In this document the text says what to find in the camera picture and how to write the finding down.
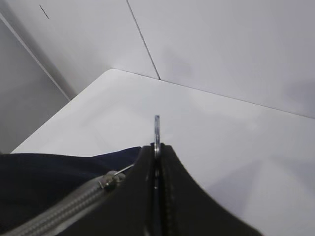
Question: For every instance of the navy blue lunch bag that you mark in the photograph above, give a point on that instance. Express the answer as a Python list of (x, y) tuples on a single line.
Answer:
[(40, 191)]

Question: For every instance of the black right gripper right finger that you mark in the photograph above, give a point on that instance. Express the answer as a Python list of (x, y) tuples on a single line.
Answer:
[(186, 209)]

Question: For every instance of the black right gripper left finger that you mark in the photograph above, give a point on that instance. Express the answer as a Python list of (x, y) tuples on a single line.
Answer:
[(130, 210)]

